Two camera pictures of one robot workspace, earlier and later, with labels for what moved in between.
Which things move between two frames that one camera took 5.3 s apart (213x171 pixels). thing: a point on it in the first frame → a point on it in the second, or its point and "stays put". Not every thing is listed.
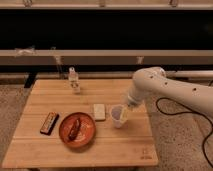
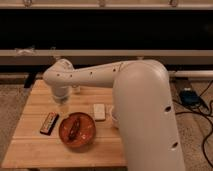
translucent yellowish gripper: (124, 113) → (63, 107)
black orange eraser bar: (49, 123) stays put
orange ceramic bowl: (85, 134) stays put
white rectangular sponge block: (99, 112) stays put
